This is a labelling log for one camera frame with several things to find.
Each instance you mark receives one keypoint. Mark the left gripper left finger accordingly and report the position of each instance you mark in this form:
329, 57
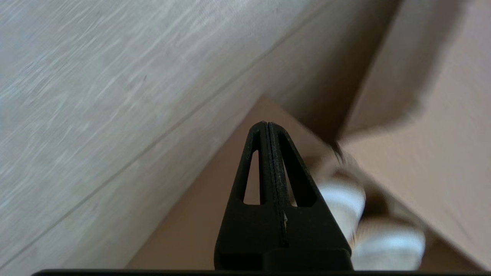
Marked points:
241, 237

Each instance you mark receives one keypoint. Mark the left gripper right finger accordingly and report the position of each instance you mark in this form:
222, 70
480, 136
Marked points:
318, 237

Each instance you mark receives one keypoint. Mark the brown cardboard shoe box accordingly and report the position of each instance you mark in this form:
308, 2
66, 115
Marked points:
441, 115

